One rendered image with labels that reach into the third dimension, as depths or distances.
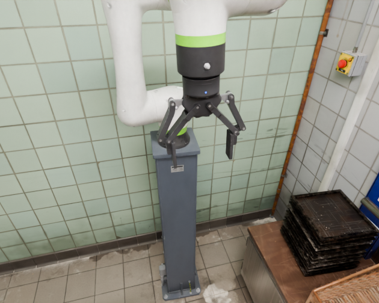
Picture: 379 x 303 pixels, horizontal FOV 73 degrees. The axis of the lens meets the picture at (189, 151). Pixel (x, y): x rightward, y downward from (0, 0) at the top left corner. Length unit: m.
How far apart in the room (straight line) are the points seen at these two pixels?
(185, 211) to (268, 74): 0.94
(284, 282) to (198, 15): 1.30
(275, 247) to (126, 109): 1.10
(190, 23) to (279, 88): 1.34
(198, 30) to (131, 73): 0.50
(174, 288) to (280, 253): 0.79
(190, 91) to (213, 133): 1.21
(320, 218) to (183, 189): 0.66
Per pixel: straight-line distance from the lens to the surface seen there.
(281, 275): 1.51
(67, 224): 2.08
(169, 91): 1.04
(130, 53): 0.90
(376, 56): 1.50
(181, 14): 0.47
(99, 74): 1.44
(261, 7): 0.53
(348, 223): 1.45
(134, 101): 0.97
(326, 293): 1.43
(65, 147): 1.65
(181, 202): 1.32
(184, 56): 0.48
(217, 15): 0.47
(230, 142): 0.61
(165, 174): 1.18
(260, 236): 1.62
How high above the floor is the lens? 1.84
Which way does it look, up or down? 35 degrees down
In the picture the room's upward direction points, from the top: straight up
